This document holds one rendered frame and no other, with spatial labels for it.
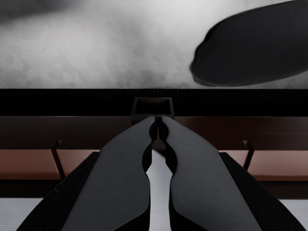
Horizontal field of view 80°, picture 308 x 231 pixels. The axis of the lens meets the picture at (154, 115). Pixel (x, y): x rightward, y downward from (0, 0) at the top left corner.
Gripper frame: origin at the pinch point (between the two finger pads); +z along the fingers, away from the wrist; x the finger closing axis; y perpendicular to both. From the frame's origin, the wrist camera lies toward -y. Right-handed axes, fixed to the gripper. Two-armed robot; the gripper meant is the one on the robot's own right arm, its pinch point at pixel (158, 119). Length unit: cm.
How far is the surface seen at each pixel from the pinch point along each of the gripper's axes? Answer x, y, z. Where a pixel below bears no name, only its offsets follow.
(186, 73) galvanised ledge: 4.5, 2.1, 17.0
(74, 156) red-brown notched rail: -7.8, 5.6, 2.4
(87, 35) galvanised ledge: -9.6, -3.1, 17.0
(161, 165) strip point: 0.3, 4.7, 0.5
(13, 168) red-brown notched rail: -14.1, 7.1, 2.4
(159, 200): 0.2, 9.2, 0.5
